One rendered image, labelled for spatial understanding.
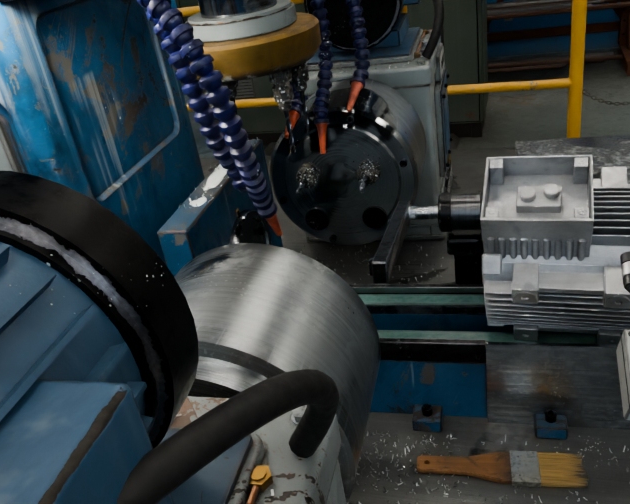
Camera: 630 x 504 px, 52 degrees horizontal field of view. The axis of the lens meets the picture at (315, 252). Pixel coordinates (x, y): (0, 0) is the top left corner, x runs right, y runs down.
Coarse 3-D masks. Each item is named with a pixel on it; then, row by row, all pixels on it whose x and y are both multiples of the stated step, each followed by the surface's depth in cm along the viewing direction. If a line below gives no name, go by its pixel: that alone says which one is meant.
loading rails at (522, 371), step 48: (384, 288) 99; (432, 288) 97; (480, 288) 95; (384, 336) 90; (432, 336) 88; (480, 336) 87; (576, 336) 84; (384, 384) 91; (432, 384) 89; (480, 384) 87; (528, 384) 84; (576, 384) 83
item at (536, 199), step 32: (512, 160) 79; (544, 160) 78; (576, 160) 76; (512, 192) 79; (544, 192) 76; (576, 192) 77; (512, 224) 74; (544, 224) 73; (576, 224) 71; (512, 256) 78; (544, 256) 77; (576, 256) 76
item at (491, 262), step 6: (486, 252) 79; (486, 258) 78; (492, 258) 77; (498, 258) 77; (486, 264) 78; (492, 264) 78; (498, 264) 77; (486, 270) 78; (492, 270) 78; (498, 270) 77; (492, 324) 87; (498, 324) 87
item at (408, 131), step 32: (384, 96) 110; (352, 128) 102; (384, 128) 102; (416, 128) 112; (288, 160) 108; (320, 160) 106; (352, 160) 105; (384, 160) 104; (416, 160) 105; (288, 192) 111; (320, 192) 109; (352, 192) 108; (384, 192) 107; (416, 192) 106; (320, 224) 112; (352, 224) 111; (384, 224) 109
